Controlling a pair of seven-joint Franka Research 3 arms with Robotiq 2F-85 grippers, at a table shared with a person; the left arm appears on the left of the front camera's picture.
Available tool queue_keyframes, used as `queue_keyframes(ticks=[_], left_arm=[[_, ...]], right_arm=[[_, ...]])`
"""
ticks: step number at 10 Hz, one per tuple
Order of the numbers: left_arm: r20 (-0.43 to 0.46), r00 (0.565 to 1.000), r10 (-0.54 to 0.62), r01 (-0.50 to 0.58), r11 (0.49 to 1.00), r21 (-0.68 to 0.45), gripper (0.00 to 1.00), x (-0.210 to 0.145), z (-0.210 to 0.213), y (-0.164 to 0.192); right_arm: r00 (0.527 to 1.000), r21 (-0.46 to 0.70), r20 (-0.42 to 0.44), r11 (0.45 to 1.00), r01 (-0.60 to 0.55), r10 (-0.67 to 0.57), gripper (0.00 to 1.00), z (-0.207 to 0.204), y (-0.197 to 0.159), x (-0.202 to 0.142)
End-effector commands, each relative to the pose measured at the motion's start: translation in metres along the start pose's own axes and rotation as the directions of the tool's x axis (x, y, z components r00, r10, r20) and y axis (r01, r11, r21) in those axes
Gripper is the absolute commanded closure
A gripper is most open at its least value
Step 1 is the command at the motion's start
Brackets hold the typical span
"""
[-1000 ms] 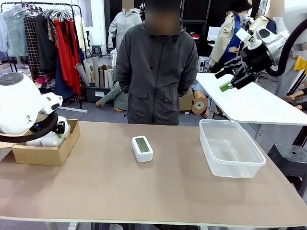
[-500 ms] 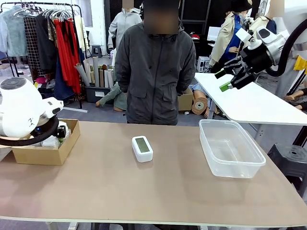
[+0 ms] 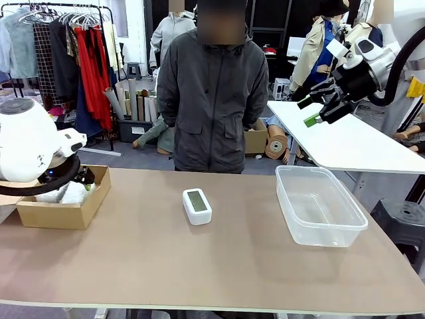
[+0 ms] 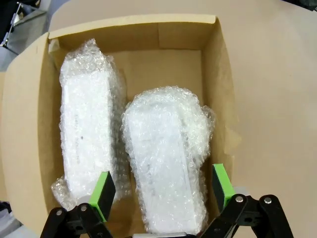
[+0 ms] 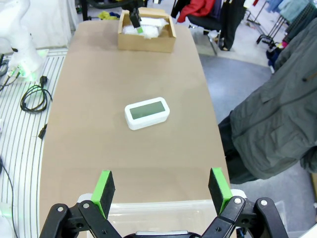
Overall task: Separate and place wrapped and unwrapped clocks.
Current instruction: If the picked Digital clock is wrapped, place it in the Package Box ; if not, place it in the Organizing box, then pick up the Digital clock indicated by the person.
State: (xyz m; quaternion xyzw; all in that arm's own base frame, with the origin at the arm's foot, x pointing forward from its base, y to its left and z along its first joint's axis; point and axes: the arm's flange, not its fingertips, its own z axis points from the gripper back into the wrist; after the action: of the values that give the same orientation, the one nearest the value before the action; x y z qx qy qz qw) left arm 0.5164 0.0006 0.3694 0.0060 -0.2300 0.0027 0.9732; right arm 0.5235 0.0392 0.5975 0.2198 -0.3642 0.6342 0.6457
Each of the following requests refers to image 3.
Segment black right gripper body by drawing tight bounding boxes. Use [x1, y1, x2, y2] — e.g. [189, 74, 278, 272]
[331, 60, 381, 104]

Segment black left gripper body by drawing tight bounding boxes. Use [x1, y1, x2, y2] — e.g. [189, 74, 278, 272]
[37, 158, 76, 186]

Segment bubble clock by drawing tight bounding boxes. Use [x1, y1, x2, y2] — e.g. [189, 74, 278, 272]
[60, 181, 97, 205]
[35, 185, 66, 204]

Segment white digital clock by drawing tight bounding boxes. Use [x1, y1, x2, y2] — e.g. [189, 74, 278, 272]
[181, 187, 213, 226]

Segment white side table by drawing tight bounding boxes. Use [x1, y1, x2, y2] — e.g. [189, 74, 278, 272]
[266, 99, 425, 203]

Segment mannequin beige coat blue shirt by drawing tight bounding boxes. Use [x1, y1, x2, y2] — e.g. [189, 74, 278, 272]
[289, 0, 346, 100]

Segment white computer case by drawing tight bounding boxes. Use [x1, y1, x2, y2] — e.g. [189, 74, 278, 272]
[272, 78, 292, 100]

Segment open cardboard box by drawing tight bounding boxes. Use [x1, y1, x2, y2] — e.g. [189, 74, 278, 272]
[0, 165, 112, 230]

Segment black tripod stand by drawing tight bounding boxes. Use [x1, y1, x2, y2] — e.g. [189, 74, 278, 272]
[333, 22, 353, 44]

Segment mannequin yellow top grey trousers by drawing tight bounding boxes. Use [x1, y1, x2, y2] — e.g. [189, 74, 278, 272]
[381, 74, 425, 137]

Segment mannequin cream jacket navy top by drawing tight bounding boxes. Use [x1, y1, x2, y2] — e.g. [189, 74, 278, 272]
[345, 0, 398, 126]

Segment white board panel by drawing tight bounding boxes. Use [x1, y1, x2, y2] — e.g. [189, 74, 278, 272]
[287, 36, 308, 57]

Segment black storage bin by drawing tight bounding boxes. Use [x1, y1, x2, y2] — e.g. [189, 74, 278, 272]
[118, 118, 160, 144]

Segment navy hanging garment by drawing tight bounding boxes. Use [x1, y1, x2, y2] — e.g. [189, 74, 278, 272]
[75, 76, 106, 139]

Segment brown paper spool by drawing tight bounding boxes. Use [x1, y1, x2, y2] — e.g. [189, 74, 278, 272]
[264, 124, 290, 160]

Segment bare mannequin legs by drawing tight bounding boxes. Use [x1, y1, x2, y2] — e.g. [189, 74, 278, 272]
[394, 121, 425, 152]

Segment grey leaning paper roll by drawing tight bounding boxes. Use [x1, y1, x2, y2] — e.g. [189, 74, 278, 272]
[102, 86, 126, 121]

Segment cardboard box on floor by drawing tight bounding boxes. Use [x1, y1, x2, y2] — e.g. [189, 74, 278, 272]
[244, 119, 269, 156]

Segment black bucket hat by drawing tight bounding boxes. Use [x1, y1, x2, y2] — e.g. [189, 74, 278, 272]
[318, 0, 349, 17]

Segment child mannequin green hoodie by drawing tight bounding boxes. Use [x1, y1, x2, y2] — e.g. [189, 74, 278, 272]
[132, 114, 175, 156]

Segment beige paper roll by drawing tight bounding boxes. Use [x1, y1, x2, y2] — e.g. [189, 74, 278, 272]
[115, 82, 128, 116]

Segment tall grey paper roll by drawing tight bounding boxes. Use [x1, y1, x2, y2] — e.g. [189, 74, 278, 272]
[128, 78, 139, 122]

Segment clear plastic container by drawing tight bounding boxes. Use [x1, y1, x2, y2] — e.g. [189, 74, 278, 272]
[274, 165, 369, 249]

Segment red hanging dress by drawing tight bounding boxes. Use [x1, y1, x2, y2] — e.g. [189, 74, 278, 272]
[73, 25, 113, 131]

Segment black hanging garment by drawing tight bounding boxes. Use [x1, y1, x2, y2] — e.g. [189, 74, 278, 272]
[49, 19, 80, 100]

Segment black checkered garment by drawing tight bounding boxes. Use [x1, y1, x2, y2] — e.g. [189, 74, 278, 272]
[33, 22, 57, 107]

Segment person in grey jacket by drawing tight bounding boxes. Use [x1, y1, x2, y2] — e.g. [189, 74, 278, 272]
[157, 0, 269, 175]

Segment small grey stool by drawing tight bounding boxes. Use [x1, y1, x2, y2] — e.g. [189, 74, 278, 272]
[127, 62, 143, 80]

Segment light blue fleece jacket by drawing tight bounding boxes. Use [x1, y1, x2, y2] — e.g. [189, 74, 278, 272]
[0, 8, 39, 79]

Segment brown patterned garment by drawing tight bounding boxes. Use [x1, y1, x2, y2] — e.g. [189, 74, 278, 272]
[65, 25, 81, 67]

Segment black plastic stool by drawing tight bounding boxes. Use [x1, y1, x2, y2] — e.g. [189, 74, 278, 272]
[370, 198, 425, 266]

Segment cream hanging garment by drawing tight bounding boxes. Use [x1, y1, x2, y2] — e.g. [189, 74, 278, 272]
[102, 21, 120, 72]

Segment person in light hoodie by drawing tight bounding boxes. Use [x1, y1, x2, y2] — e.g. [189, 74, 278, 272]
[149, 0, 197, 69]

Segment black metal clothes rack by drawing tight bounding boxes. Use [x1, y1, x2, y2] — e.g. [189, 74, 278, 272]
[0, 2, 116, 152]

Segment black left arm hose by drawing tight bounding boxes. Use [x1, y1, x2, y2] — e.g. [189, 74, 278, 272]
[0, 155, 82, 197]

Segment black arm hose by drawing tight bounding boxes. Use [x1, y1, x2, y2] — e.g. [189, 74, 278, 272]
[0, 155, 82, 197]
[368, 33, 425, 107]

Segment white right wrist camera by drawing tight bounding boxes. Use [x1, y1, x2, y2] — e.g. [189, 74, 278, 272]
[325, 40, 363, 69]

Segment black right arm hose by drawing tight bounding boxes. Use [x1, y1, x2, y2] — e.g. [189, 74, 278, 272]
[368, 33, 425, 107]

